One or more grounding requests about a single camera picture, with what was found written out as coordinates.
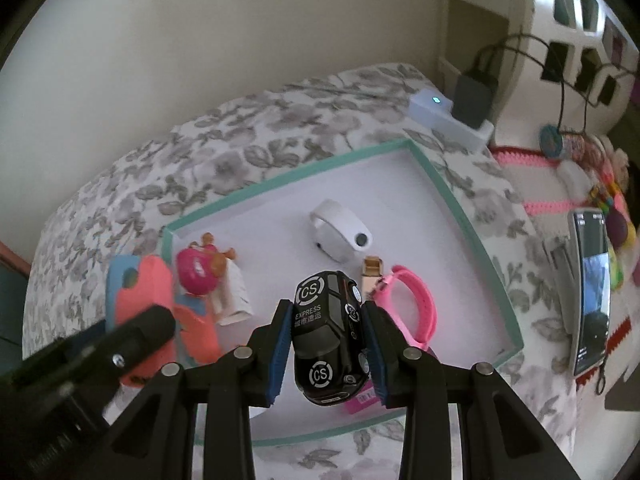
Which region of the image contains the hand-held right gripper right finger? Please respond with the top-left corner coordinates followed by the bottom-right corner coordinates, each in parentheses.
top-left (362, 301), bottom-right (576, 480)

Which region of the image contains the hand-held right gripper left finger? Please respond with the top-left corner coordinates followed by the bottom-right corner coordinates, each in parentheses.
top-left (102, 300), bottom-right (296, 480)

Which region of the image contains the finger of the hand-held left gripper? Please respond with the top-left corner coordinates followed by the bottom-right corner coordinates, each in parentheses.
top-left (10, 305), bottom-right (177, 402)

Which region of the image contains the small pink case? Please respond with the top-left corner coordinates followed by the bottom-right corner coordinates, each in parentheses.
top-left (344, 384), bottom-right (379, 416)

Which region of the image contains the black toy car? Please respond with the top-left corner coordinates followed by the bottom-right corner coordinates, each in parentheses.
top-left (291, 270), bottom-right (374, 407)

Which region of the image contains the coral and blue strap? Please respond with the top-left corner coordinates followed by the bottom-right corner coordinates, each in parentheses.
top-left (106, 254), bottom-right (177, 389)

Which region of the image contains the blue and coral watch case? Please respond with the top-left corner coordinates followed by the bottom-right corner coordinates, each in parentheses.
top-left (172, 292), bottom-right (222, 363)

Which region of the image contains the pink smart watch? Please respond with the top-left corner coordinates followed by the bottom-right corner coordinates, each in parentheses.
top-left (374, 265), bottom-right (439, 354)

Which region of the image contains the white plug adapter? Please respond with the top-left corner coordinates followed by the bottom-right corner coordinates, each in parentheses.
top-left (214, 257), bottom-right (252, 326)

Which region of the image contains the pink helmet doll figure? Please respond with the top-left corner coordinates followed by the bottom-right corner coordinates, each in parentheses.
top-left (175, 233), bottom-right (239, 297)

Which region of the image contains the white watch band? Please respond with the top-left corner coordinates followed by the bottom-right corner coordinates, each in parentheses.
top-left (308, 199), bottom-right (374, 264)

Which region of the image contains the teal shallow cardboard box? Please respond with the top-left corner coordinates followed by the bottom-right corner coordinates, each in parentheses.
top-left (160, 138), bottom-right (524, 449)

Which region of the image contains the dark blue-green cabinet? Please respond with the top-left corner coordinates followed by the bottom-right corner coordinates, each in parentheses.
top-left (0, 255), bottom-right (32, 363)

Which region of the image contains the reddish wooden board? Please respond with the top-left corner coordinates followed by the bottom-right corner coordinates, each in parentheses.
top-left (0, 241), bottom-right (32, 279)

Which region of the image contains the grey phone stand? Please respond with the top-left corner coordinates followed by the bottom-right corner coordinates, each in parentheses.
top-left (547, 239), bottom-right (571, 302)

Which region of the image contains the smartphone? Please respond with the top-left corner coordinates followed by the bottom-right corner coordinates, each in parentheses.
top-left (567, 208), bottom-right (614, 379)

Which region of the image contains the white mat pink crochet trim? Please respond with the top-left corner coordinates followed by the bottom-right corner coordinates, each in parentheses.
top-left (492, 146), bottom-right (640, 397)

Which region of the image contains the white power strip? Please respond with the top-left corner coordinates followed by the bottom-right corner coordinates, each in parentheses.
top-left (408, 88), bottom-right (495, 154)

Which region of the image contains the black power adapter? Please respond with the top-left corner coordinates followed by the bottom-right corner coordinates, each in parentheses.
top-left (453, 72), bottom-right (500, 131)

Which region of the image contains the teal lid patterned canister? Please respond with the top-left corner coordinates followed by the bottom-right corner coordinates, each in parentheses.
top-left (539, 124), bottom-right (587, 161)

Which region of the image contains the pile of colourful toys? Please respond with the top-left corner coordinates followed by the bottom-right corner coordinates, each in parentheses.
top-left (555, 137), bottom-right (640, 291)

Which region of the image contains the black lanyard loop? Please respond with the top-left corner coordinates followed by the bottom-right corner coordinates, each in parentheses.
top-left (594, 355), bottom-right (611, 394)

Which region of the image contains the black charger cable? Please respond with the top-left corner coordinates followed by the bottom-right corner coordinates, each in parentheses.
top-left (470, 32), bottom-right (568, 128)

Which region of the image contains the white wooden frame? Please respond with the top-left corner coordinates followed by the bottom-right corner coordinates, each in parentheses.
top-left (439, 0), bottom-right (537, 92)

